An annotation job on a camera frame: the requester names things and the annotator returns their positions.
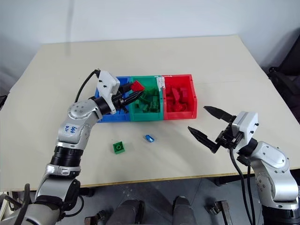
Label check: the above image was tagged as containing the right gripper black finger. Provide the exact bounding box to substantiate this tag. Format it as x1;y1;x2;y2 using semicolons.
187;126;222;154
203;105;237;124

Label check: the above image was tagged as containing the black chair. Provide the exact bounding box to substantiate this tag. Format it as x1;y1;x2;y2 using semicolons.
266;27;300;112

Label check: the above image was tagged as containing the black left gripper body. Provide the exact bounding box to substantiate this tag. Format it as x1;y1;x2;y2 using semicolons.
111;90;127;109

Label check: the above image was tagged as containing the metal table foot bracket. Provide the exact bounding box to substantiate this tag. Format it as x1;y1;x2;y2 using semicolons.
205;200;234;225

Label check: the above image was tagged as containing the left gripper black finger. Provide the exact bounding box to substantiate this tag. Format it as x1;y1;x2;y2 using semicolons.
118;82;135;94
121;91;145;106

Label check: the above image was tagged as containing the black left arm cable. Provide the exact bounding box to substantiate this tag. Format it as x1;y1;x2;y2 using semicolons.
76;69;101;104

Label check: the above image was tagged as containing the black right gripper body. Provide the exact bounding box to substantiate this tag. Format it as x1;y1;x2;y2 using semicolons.
215;121;243;150

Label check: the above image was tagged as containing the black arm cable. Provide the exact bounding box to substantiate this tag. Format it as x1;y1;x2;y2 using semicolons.
229;146;249;225
76;69;101;104
237;155;256;225

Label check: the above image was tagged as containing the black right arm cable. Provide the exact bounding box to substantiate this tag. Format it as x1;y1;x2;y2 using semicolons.
229;146;249;225
237;155;256;225

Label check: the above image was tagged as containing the white label on bins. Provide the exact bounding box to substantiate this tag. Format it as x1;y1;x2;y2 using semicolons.
156;75;166;91

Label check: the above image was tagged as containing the black shoulder cable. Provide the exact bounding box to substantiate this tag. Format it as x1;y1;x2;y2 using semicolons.
0;183;31;225

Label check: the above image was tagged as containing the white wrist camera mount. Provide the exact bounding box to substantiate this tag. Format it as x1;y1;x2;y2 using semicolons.
96;71;120;115
231;111;259;147

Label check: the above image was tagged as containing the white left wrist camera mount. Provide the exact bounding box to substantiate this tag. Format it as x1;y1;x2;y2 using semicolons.
96;71;120;115

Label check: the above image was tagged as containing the red plastic bin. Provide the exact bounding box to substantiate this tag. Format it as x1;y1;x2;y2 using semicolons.
161;74;198;120

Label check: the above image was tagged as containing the blue plastic bin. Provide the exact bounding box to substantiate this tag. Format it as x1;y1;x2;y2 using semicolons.
94;75;132;123

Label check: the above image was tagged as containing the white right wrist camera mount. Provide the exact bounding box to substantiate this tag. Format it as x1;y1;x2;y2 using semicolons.
231;111;259;147

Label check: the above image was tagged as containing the green plastic bin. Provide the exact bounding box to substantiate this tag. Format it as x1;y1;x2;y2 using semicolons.
126;75;165;122

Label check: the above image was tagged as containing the white handwritten sticker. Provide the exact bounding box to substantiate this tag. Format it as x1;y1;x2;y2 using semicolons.
63;123;79;137

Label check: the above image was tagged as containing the green square toy block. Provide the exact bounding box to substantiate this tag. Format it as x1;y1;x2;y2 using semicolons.
112;141;127;156

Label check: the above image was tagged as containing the dark rounded shape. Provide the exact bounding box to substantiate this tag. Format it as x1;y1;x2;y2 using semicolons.
172;195;197;225

